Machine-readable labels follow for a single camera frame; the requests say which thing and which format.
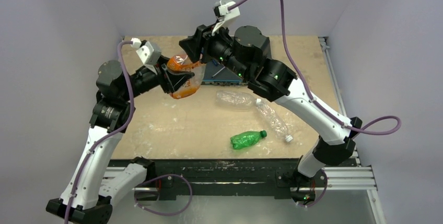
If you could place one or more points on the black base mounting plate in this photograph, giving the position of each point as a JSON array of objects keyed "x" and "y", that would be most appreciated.
[{"x": 176, "y": 171}]

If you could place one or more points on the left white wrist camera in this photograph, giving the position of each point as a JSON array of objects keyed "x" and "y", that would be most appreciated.
[{"x": 148, "y": 52}]

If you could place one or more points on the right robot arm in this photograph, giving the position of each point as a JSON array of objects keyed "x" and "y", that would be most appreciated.
[{"x": 278, "y": 83}]

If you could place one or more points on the aluminium frame rail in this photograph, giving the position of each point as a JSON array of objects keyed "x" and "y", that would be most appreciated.
[{"x": 341, "y": 178}]

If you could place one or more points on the green plastic bottle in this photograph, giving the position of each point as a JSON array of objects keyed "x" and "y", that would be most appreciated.
[{"x": 247, "y": 139}]

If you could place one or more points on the yellow black screwdriver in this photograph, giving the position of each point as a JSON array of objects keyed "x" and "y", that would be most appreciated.
[{"x": 218, "y": 72}]

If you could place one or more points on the large clear plastic bottle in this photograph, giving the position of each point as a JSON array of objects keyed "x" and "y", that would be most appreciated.
[{"x": 239, "y": 101}]

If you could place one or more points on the black network switch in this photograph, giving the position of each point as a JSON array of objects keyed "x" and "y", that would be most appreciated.
[{"x": 225, "y": 78}]

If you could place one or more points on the slim clear plastic bottle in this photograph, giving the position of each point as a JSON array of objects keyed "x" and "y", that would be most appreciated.
[{"x": 273, "y": 120}]

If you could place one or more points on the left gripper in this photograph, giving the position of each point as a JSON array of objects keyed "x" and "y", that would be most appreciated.
[{"x": 174, "y": 79}]

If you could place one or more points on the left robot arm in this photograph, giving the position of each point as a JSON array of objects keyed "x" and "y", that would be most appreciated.
[{"x": 87, "y": 198}]

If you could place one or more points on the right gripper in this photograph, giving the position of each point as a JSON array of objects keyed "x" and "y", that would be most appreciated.
[{"x": 199, "y": 42}]

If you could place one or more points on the orange label plastic bottle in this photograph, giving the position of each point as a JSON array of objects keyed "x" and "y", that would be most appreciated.
[{"x": 182, "y": 64}]

